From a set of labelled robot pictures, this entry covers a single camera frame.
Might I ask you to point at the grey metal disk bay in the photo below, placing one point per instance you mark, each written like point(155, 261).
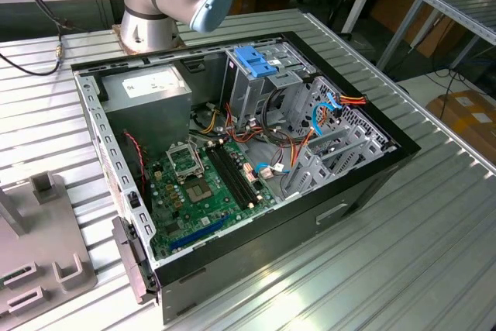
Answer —
point(348, 164)

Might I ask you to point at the black RAM slot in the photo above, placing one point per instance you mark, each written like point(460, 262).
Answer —
point(235, 174)
point(240, 171)
point(224, 178)
point(229, 176)

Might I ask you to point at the grey metal drive cage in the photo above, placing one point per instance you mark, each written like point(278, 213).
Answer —
point(248, 94)

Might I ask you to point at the CPU socket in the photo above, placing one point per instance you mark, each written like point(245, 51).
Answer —
point(198, 191)

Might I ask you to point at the green motherboard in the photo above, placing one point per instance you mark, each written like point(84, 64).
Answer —
point(217, 211)

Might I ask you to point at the blue plastic drive latch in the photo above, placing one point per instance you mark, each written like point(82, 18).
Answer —
point(252, 61)

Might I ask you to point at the black open PC case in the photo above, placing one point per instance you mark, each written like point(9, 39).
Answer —
point(271, 238)

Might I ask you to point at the blue expansion slot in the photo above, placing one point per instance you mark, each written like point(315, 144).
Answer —
point(197, 235)

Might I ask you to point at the grey power supply unit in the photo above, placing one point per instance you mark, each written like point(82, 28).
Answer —
point(147, 114)

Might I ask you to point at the large cardboard box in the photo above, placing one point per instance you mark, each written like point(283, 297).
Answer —
point(465, 121)

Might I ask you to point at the grey parts rack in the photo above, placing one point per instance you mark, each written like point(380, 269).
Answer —
point(38, 230)

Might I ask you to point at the green RAM stick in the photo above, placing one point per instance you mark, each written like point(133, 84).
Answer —
point(8, 279)

